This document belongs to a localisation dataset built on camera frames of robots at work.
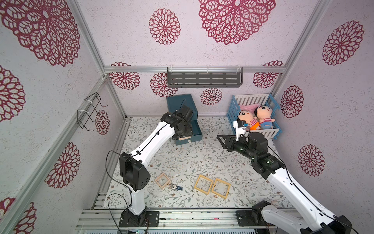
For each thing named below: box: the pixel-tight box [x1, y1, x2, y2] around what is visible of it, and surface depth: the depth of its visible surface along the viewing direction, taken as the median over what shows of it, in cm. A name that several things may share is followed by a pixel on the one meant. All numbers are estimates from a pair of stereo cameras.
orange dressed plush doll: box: [236, 110, 261, 131], surface depth 105 cm
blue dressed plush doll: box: [254, 105, 276, 130], surface depth 104 cm
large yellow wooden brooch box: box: [193, 174, 214, 195], surface depth 87 cm
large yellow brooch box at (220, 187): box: [211, 177, 231, 199], surface depth 86 cm
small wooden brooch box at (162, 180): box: [154, 172, 171, 189], surface depth 89 cm
